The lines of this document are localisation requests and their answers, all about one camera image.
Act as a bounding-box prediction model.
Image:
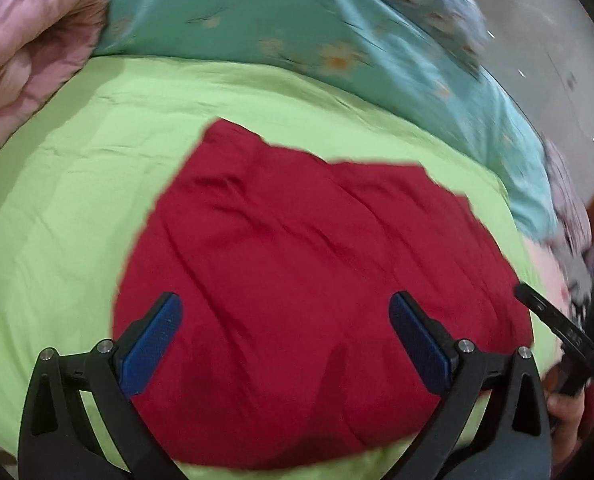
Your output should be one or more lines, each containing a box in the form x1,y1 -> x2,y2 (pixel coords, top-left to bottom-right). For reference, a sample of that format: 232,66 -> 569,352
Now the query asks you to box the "red puffer jacket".
113,120 -> 532,470

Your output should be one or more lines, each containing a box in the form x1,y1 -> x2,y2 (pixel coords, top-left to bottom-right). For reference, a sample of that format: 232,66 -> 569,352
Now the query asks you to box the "person's right hand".
542,364 -> 585,466

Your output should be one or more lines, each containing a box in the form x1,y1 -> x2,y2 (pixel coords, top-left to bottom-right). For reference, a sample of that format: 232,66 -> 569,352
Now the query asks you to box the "light green bed sheet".
0,56 -> 542,452

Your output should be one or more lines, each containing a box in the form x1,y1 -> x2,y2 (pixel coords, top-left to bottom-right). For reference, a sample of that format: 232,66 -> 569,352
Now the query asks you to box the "white patterned pillow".
381,0 -> 488,79

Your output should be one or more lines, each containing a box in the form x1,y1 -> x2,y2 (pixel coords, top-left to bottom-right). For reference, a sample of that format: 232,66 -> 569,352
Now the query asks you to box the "pink folded blanket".
0,0 -> 110,150

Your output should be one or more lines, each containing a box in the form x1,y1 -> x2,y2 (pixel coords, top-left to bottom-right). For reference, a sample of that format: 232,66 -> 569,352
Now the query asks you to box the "teal floral quilt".
96,0 -> 557,242

